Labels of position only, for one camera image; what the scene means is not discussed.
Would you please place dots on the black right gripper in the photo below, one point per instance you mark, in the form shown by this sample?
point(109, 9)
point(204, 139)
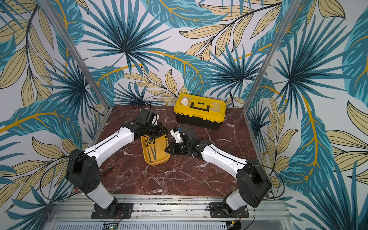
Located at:
point(177, 144)

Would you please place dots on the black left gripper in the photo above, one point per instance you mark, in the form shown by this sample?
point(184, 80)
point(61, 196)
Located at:
point(162, 130)

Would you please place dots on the black file tool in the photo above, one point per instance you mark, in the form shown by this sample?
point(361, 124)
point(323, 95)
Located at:
point(153, 149)

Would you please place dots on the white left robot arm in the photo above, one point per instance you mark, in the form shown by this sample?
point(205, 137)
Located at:
point(83, 170)

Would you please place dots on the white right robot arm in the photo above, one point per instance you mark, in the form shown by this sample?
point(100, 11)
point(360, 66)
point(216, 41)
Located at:
point(252, 180)

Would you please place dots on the black screwdriver in tray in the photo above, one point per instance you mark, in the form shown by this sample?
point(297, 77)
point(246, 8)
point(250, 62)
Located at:
point(147, 149)

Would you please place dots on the yellow plastic tray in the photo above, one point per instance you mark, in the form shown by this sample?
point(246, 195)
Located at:
point(161, 144)

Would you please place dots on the white roll in toolbox lid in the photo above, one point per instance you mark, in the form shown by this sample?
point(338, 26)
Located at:
point(184, 101)

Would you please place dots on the yellow and black toolbox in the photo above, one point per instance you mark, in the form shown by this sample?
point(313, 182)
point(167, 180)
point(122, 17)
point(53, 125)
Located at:
point(201, 111)

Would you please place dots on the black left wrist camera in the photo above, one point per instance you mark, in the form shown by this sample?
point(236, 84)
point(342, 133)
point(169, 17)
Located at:
point(147, 117)

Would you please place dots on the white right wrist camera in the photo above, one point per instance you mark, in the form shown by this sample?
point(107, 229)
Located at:
point(176, 135)

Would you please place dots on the aluminium front rail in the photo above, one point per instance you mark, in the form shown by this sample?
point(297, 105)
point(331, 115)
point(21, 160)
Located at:
point(165, 212)

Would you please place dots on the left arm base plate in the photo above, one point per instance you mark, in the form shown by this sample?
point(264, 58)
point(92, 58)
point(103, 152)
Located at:
point(115, 210)

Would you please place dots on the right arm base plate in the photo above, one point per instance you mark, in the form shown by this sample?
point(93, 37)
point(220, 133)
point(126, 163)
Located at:
point(222, 210)

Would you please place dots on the left aluminium corner post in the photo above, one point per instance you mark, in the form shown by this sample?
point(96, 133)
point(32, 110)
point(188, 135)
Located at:
point(62, 31)

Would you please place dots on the aluminium corner post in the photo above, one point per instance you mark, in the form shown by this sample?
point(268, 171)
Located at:
point(62, 31)
point(273, 48)

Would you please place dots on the right aluminium corner post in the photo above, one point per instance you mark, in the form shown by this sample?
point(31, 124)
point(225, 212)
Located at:
point(273, 48)

